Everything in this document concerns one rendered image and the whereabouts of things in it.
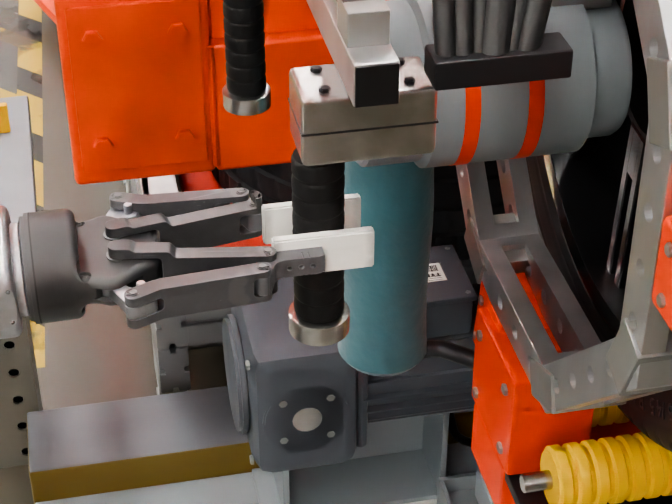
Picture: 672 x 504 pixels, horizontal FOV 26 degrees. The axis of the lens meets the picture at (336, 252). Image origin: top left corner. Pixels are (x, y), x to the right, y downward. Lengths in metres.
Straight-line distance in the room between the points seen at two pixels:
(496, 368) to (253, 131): 0.47
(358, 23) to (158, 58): 0.70
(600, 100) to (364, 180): 0.26
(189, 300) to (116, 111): 0.69
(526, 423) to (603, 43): 0.37
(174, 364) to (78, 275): 1.00
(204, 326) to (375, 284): 0.59
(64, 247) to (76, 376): 1.27
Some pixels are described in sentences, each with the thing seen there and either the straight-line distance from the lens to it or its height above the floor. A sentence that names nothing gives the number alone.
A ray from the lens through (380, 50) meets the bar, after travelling 0.92.
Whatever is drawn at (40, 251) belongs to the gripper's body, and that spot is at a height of 0.86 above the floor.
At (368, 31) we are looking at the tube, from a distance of 0.92.
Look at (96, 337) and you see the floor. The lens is 2.29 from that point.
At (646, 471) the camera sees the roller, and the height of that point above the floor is 0.52.
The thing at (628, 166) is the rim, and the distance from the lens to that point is 1.29.
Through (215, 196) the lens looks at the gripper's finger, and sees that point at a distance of 1.03.
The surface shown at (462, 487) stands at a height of 0.15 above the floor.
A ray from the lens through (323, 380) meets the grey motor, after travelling 1.60.
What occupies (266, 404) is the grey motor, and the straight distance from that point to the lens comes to 1.61.
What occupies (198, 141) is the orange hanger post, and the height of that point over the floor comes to 0.57.
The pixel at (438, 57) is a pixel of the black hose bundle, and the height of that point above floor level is 0.98.
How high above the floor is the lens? 1.39
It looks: 35 degrees down
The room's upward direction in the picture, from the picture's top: straight up
